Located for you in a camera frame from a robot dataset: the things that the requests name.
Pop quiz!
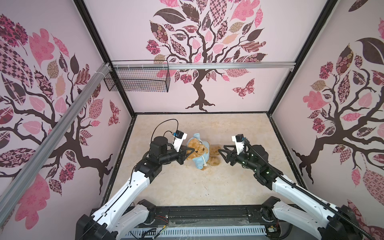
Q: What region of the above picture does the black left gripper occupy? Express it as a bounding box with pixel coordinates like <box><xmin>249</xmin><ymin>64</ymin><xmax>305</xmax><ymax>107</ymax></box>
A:
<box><xmin>159</xmin><ymin>145</ymin><xmax>194</xmax><ymax>166</ymax></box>

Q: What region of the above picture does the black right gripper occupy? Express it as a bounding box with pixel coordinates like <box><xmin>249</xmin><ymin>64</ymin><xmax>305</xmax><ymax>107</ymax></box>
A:
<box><xmin>218</xmin><ymin>143</ymin><xmax>260</xmax><ymax>174</ymax></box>

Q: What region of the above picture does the brown plush teddy bear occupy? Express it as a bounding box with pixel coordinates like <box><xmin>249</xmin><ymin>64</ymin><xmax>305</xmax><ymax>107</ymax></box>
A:
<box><xmin>187</xmin><ymin>138</ymin><xmax>221</xmax><ymax>170</ymax></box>

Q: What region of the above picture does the light blue teddy shirt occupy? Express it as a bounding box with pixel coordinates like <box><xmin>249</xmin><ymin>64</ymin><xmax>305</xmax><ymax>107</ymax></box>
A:
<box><xmin>187</xmin><ymin>133</ymin><xmax>210</xmax><ymax>170</ymax></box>

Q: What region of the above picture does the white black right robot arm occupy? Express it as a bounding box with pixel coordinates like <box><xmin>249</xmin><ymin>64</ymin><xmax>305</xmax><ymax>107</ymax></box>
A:
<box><xmin>218</xmin><ymin>145</ymin><xmax>364</xmax><ymax>240</ymax></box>

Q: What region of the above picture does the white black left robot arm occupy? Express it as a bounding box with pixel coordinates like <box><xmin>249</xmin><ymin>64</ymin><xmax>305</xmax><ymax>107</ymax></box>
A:
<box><xmin>75</xmin><ymin>134</ymin><xmax>193</xmax><ymax>240</ymax></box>

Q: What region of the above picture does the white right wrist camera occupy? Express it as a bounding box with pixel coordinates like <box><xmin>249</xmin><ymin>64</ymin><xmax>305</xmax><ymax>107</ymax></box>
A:
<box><xmin>232</xmin><ymin>134</ymin><xmax>245</xmax><ymax>155</ymax></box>

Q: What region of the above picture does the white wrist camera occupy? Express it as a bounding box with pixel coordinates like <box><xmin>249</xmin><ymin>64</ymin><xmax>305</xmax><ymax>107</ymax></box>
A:
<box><xmin>173</xmin><ymin>130</ymin><xmax>187</xmax><ymax>152</ymax></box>
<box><xmin>232</xmin><ymin>134</ymin><xmax>245</xmax><ymax>155</ymax></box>

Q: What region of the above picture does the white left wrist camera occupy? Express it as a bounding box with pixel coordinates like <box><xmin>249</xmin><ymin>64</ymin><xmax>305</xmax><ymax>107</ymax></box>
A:
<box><xmin>173</xmin><ymin>130</ymin><xmax>187</xmax><ymax>152</ymax></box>

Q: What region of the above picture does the thin black camera cable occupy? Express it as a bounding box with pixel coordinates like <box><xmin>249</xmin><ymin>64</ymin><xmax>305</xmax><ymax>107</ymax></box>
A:
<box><xmin>149</xmin><ymin>118</ymin><xmax>180</xmax><ymax>145</ymax></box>

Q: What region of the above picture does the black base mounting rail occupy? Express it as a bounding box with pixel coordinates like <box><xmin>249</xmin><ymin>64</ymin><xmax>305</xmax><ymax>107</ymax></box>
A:
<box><xmin>89</xmin><ymin>204</ymin><xmax>301</xmax><ymax>229</ymax></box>

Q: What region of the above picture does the black corrugated cable conduit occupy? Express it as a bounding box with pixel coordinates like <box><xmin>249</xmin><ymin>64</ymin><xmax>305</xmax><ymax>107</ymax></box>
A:
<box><xmin>242</xmin><ymin>139</ymin><xmax>376</xmax><ymax>240</ymax></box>

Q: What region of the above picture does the black wire mesh basket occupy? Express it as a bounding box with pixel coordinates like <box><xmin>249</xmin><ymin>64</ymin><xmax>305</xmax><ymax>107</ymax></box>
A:
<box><xmin>104</xmin><ymin>60</ymin><xmax>171</xmax><ymax>93</ymax></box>

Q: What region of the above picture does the white slotted cable duct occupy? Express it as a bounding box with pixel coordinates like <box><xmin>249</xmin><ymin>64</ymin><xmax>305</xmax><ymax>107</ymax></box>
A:
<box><xmin>123</xmin><ymin>226</ymin><xmax>267</xmax><ymax>240</ymax></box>

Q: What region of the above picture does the aluminium rail back wall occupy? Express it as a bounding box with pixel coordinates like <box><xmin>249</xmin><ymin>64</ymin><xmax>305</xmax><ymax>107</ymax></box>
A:
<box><xmin>112</xmin><ymin>60</ymin><xmax>296</xmax><ymax>70</ymax></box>

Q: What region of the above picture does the aluminium rail wall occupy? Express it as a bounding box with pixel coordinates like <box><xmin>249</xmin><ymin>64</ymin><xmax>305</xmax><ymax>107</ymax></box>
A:
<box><xmin>1</xmin><ymin>63</ymin><xmax>111</xmax><ymax>224</ymax></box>
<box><xmin>112</xmin><ymin>60</ymin><xmax>296</xmax><ymax>70</ymax></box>

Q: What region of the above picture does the black corner frame post right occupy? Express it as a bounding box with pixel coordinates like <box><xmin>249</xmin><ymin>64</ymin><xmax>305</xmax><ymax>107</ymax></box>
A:
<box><xmin>268</xmin><ymin>0</ymin><xmax>339</xmax><ymax>117</ymax></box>

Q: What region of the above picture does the black corner frame post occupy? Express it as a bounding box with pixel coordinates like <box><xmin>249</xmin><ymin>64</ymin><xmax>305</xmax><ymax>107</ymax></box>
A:
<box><xmin>268</xmin><ymin>0</ymin><xmax>339</xmax><ymax>117</ymax></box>
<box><xmin>74</xmin><ymin>0</ymin><xmax>136</xmax><ymax>118</ymax></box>

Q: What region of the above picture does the black corner frame post left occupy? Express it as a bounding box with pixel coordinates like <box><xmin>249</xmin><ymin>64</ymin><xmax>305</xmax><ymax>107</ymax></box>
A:
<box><xmin>74</xmin><ymin>0</ymin><xmax>136</xmax><ymax>118</ymax></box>

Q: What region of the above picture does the aluminium rail left wall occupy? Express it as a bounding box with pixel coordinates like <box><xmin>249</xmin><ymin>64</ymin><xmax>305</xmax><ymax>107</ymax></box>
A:
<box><xmin>1</xmin><ymin>63</ymin><xmax>111</xmax><ymax>224</ymax></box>

